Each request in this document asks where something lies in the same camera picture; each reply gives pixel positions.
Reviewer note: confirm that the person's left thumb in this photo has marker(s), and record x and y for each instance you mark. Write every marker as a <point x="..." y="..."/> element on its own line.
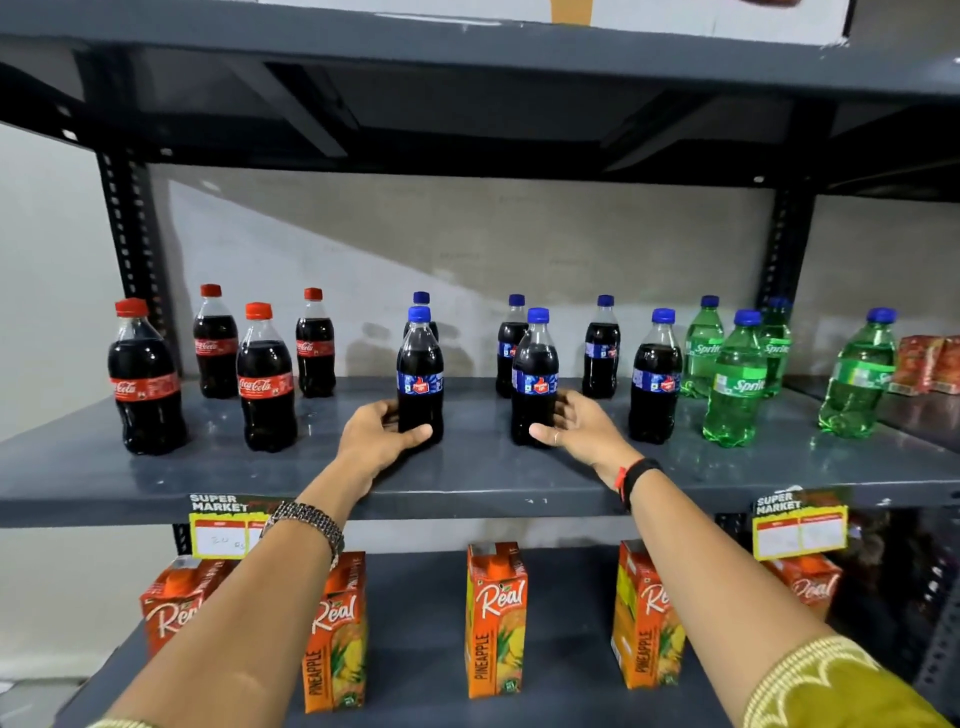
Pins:
<point x="411" y="436"/>

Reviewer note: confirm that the person's right hand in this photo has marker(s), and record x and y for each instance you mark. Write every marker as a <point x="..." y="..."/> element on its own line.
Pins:
<point x="592" y="439"/>

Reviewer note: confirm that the silver metal wristwatch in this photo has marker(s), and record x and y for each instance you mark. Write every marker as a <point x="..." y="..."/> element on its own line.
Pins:
<point x="307" y="519"/>

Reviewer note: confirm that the person's right thumb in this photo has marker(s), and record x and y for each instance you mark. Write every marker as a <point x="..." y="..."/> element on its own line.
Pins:
<point x="549" y="435"/>

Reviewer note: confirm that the yellow shelf price label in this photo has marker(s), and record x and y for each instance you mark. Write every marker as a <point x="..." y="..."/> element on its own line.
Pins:
<point x="799" y="529"/>
<point x="221" y="529"/>

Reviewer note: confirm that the person's right forearm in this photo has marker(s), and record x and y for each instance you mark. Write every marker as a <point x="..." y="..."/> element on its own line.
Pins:
<point x="712" y="585"/>

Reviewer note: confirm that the red-cap cola bottle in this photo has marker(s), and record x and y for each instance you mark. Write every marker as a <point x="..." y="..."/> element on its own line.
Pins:
<point x="216" y="352"/>
<point x="266" y="390"/>
<point x="146" y="390"/>
<point x="316" y="352"/>

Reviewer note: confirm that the dark blue-cap cola bottle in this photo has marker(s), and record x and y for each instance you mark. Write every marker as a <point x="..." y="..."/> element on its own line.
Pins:
<point x="535" y="367"/>
<point x="420" y="367"/>

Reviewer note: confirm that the person's left forearm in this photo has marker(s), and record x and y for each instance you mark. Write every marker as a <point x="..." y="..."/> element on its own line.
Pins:
<point x="240" y="637"/>

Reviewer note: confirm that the red snack packet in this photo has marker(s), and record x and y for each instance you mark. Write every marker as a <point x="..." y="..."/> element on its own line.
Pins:
<point x="949" y="367"/>
<point x="915" y="364"/>

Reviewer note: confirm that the person's left hand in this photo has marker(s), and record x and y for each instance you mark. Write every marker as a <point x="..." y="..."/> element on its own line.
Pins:
<point x="367" y="446"/>

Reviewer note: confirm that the green soda bottle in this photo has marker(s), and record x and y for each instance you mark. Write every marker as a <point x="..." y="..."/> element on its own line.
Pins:
<point x="777" y="352"/>
<point x="702" y="352"/>
<point x="859" y="382"/>
<point x="736" y="390"/>

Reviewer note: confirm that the yellow-green embroidered sleeve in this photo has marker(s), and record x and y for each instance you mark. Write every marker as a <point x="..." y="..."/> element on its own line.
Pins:
<point x="832" y="690"/>

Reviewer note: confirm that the white cardboard box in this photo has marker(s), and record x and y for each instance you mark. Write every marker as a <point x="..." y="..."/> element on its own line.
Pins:
<point x="675" y="15"/>

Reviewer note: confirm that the grey metal shelving rack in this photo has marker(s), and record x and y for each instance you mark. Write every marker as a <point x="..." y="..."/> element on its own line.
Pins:
<point x="480" y="67"/>
<point x="919" y="416"/>

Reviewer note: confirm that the row of blue-cap cola bottles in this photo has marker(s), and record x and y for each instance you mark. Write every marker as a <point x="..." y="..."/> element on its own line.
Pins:
<point x="655" y="390"/>

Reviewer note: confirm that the orange juice carton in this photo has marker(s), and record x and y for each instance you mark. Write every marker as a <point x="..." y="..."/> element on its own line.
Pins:
<point x="495" y="622"/>
<point x="646" y="630"/>
<point x="810" y="585"/>
<point x="169" y="607"/>
<point x="337" y="637"/>

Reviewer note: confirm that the black wristband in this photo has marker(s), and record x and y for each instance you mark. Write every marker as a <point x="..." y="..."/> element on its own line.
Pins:
<point x="641" y="474"/>

